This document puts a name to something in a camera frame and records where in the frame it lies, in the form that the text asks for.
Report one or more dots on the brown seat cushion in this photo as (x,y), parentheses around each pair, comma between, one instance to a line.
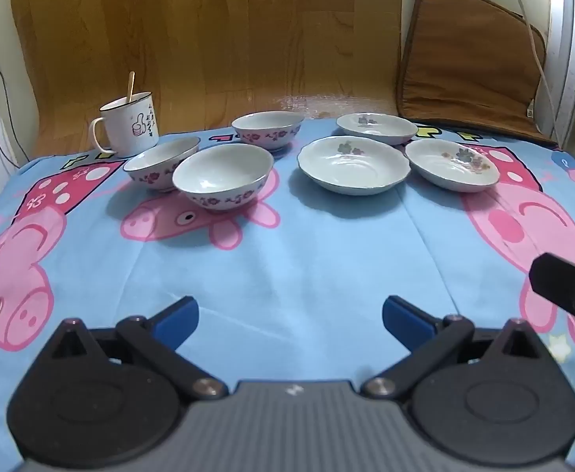
(471,64)

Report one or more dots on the white enamel mug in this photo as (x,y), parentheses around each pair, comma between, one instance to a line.
(130,126)

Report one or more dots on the floral rice bowl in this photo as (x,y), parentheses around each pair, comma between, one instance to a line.
(271,130)
(224,177)
(154,168)

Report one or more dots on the white floral plate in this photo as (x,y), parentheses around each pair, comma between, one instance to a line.
(385,128)
(353,166)
(452,166)

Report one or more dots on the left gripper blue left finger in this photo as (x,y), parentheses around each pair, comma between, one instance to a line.
(154,343)

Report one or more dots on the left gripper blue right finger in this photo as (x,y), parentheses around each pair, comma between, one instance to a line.
(432,343)

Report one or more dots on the blue cartoon pig tablecloth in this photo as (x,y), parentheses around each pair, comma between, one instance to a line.
(291,288)

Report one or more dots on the wooden stirring stick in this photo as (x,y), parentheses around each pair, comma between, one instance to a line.
(130,85)

